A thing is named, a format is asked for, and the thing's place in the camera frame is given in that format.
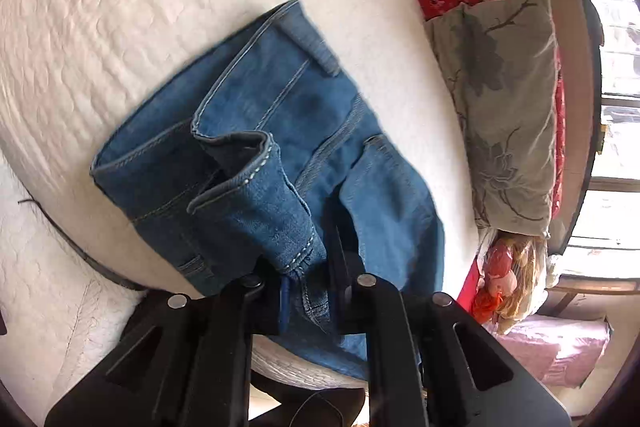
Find pink cloth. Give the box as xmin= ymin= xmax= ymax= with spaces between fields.
xmin=492 ymin=314 xmax=611 ymax=388

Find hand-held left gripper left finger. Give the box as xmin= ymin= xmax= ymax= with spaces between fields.
xmin=44 ymin=257 xmax=293 ymax=427

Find blue denim pants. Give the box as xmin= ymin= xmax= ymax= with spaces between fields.
xmin=90 ymin=0 xmax=446 ymax=380

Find plastic bag with doll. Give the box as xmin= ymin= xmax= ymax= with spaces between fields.
xmin=472 ymin=229 xmax=551 ymax=335

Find dark strap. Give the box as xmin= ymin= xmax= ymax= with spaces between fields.
xmin=17 ymin=198 xmax=148 ymax=292

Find dark framed window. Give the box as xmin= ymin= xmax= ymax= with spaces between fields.
xmin=560 ymin=0 xmax=640 ymax=293

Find grey floral pillow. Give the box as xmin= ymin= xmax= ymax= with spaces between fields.
xmin=425 ymin=0 xmax=558 ymax=238

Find white plush blanket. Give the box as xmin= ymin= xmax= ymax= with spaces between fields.
xmin=0 ymin=152 xmax=151 ymax=408

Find white quilted bed cover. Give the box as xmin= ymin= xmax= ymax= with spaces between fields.
xmin=0 ymin=0 xmax=481 ymax=390

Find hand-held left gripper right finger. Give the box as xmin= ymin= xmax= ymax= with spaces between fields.
xmin=325 ymin=207 xmax=572 ymax=427

